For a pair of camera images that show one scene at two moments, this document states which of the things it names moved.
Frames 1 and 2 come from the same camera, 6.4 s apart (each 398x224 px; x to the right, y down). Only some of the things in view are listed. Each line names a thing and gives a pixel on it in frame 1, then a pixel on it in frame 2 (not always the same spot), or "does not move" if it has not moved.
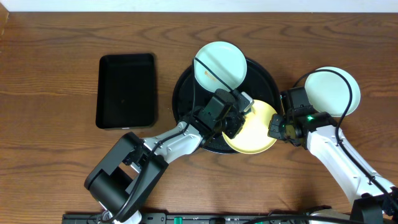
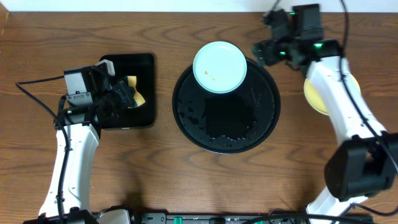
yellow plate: x=253 y=137 to x=315 y=98
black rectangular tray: x=125 y=96 does not move
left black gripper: x=234 y=125 to x=121 y=94
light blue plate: x=226 y=61 does not move
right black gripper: x=273 y=130 to x=265 y=52
